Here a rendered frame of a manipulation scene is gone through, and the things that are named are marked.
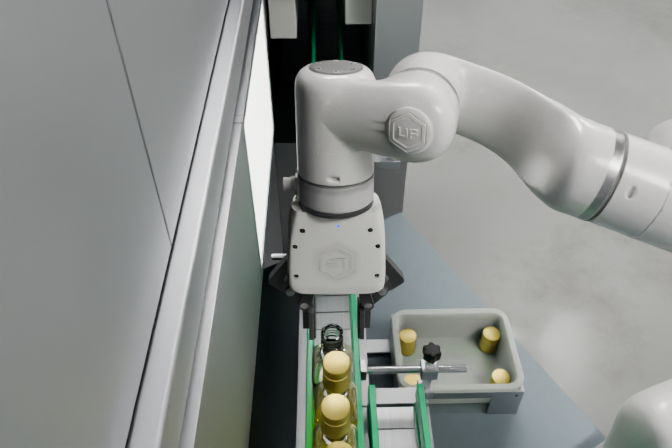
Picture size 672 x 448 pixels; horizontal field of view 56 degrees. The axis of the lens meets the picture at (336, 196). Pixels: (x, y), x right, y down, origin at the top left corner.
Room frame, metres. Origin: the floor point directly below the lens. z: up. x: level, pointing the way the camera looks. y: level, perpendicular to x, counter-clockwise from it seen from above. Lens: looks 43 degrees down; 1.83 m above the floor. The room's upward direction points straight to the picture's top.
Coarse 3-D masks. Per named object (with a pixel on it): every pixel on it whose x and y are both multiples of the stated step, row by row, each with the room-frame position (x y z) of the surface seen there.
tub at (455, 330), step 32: (416, 320) 0.73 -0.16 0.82; (448, 320) 0.73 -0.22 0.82; (480, 320) 0.73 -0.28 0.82; (416, 352) 0.69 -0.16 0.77; (448, 352) 0.69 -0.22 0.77; (480, 352) 0.69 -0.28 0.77; (512, 352) 0.65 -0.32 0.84; (448, 384) 0.62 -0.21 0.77; (480, 384) 0.58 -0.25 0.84; (512, 384) 0.58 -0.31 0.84
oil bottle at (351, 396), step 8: (320, 384) 0.44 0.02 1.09; (352, 384) 0.44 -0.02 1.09; (320, 392) 0.42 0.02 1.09; (352, 392) 0.42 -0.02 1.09; (320, 400) 0.41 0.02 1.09; (352, 400) 0.41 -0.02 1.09; (320, 408) 0.40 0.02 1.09; (352, 408) 0.40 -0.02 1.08; (320, 416) 0.40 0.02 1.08; (352, 416) 0.40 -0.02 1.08
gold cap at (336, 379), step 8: (336, 352) 0.44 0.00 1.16; (328, 360) 0.42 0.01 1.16; (336, 360) 0.42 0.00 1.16; (344, 360) 0.42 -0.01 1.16; (328, 368) 0.41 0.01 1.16; (336, 368) 0.41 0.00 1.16; (344, 368) 0.41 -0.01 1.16; (328, 376) 0.41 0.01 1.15; (336, 376) 0.41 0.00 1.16; (344, 376) 0.41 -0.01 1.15; (328, 384) 0.41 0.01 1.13; (336, 384) 0.41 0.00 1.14; (344, 384) 0.41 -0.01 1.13; (336, 392) 0.40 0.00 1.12
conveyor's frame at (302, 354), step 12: (300, 312) 0.71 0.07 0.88; (300, 324) 0.68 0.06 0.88; (300, 336) 0.66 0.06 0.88; (300, 348) 0.63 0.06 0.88; (360, 348) 0.63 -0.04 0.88; (300, 360) 0.61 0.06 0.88; (300, 372) 0.58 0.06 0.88; (300, 384) 0.56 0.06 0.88; (300, 396) 0.54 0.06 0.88; (300, 408) 0.51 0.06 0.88; (300, 420) 0.49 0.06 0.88; (300, 432) 0.47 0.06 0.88; (300, 444) 0.45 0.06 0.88; (432, 444) 0.46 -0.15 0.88
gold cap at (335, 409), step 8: (328, 400) 0.37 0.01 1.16; (336, 400) 0.37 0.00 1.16; (344, 400) 0.37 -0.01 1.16; (328, 408) 0.36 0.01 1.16; (336, 408) 0.36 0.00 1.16; (344, 408) 0.36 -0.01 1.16; (328, 416) 0.35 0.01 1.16; (336, 416) 0.35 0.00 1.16; (344, 416) 0.35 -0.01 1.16; (328, 424) 0.35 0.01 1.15; (336, 424) 0.35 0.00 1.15; (344, 424) 0.35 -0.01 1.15; (328, 432) 0.35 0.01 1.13; (336, 432) 0.35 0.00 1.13; (344, 432) 0.35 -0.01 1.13
